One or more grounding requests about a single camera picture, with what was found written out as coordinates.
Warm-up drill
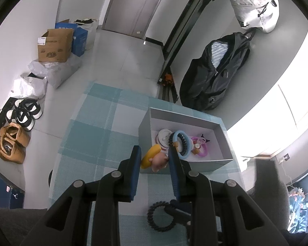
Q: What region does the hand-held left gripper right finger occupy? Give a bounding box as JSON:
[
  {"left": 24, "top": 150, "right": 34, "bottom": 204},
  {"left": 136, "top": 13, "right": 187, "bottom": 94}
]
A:
[{"left": 168, "top": 147, "right": 289, "bottom": 246}]

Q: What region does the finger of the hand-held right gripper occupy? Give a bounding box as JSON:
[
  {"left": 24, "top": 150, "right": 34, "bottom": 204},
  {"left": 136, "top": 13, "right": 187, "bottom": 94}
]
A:
[{"left": 165, "top": 199, "right": 193, "bottom": 226}]

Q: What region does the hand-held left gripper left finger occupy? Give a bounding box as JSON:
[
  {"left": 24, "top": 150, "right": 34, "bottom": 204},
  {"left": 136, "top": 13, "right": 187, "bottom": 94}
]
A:
[{"left": 21, "top": 146, "right": 142, "bottom": 246}]

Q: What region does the pink pig figure yellow hair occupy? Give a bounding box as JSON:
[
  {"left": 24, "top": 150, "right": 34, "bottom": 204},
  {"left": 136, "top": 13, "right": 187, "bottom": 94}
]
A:
[{"left": 141, "top": 144, "right": 170, "bottom": 173}]

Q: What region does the black spiral hair tie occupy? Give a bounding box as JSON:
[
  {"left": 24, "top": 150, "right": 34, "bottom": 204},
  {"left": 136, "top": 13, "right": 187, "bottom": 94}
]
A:
[
  {"left": 147, "top": 202, "right": 176, "bottom": 233},
  {"left": 169, "top": 132, "right": 189, "bottom": 154}
]

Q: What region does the grey cardboard box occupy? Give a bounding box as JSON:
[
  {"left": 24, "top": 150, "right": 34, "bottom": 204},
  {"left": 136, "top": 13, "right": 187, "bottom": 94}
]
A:
[{"left": 138, "top": 107, "right": 234, "bottom": 175}]

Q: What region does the white round pin badge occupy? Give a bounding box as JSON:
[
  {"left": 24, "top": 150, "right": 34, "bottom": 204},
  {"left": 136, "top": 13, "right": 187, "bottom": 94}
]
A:
[{"left": 158, "top": 129, "right": 175, "bottom": 149}]

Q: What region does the teal checked tablecloth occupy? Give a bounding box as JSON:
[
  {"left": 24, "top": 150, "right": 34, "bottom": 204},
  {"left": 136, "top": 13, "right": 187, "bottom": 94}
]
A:
[{"left": 48, "top": 82, "right": 247, "bottom": 246}]

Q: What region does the black jacket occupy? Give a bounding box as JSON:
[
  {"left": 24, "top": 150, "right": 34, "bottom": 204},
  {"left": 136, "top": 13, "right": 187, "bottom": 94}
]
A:
[{"left": 179, "top": 32, "right": 251, "bottom": 111}]

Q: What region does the floral cloth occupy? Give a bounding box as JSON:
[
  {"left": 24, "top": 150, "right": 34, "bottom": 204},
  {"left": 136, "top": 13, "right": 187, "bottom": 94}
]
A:
[{"left": 287, "top": 187, "right": 308, "bottom": 233}]

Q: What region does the black white sneaker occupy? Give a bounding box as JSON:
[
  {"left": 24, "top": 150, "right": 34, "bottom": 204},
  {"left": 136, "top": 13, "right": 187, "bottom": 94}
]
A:
[
  {"left": 6, "top": 109, "right": 35, "bottom": 132},
  {"left": 14, "top": 99, "right": 43, "bottom": 120}
]

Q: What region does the brown shoe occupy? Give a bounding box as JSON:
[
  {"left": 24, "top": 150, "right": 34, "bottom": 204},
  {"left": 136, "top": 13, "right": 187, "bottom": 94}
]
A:
[
  {"left": 0, "top": 123, "right": 31, "bottom": 147},
  {"left": 0, "top": 140, "right": 26, "bottom": 164}
]

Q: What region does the white plastic bag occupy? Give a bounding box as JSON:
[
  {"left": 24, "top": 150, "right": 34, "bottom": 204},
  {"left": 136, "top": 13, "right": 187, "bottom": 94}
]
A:
[
  {"left": 11, "top": 75, "right": 48, "bottom": 99},
  {"left": 28, "top": 56, "right": 82, "bottom": 89}
]

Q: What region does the striped shirt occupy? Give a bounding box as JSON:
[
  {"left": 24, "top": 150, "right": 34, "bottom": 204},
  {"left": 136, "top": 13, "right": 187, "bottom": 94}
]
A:
[{"left": 211, "top": 41, "right": 229, "bottom": 68}]

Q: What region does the dark blue shoe box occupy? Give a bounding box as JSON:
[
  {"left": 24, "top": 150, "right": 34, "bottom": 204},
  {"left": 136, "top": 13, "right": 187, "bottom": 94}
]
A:
[{"left": 0, "top": 164, "right": 25, "bottom": 209}]

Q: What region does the blue cardboard box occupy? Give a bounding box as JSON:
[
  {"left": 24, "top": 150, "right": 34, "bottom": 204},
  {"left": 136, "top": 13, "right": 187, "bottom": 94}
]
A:
[{"left": 55, "top": 22, "right": 89, "bottom": 57}]

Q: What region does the white shopping bag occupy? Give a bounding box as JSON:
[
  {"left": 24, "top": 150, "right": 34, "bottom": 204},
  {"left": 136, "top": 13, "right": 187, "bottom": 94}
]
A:
[{"left": 74, "top": 18, "right": 100, "bottom": 50}]

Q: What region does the brown cardboard box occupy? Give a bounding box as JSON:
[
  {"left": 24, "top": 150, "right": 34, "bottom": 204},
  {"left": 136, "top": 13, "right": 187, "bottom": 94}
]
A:
[{"left": 37, "top": 28, "right": 75, "bottom": 63}]

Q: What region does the black metal stand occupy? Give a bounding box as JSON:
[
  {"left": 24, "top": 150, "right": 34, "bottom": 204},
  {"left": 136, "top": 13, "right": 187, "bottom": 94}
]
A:
[{"left": 156, "top": 0, "right": 218, "bottom": 103}]

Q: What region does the grey door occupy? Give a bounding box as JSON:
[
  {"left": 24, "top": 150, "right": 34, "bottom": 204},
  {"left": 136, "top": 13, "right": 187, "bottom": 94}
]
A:
[{"left": 103, "top": 0, "right": 173, "bottom": 39}]

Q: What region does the white hanging bag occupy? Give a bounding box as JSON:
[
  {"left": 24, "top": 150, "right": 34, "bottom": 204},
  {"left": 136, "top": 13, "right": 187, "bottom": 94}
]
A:
[{"left": 229, "top": 0, "right": 280, "bottom": 33}]

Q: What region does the purple spiral hair tie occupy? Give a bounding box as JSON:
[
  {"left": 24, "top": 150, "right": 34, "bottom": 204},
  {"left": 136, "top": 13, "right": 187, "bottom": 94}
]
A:
[{"left": 191, "top": 136, "right": 211, "bottom": 157}]

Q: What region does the blue spiral hair tie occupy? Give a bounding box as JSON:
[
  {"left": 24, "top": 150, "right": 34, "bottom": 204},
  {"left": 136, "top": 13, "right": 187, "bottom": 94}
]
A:
[{"left": 172, "top": 130, "right": 193, "bottom": 158}]

